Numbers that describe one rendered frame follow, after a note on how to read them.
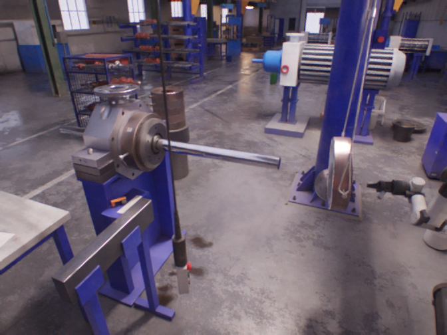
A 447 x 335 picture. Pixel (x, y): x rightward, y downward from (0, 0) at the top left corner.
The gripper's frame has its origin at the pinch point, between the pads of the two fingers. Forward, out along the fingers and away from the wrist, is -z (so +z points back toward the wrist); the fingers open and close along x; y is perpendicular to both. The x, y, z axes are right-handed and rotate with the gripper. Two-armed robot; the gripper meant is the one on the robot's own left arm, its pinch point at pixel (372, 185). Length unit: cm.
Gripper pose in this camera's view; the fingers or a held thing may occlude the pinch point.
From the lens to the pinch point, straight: 187.2
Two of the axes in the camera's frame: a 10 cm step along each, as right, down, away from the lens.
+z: 9.6, 0.5, -2.9
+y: -1.2, 9.7, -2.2
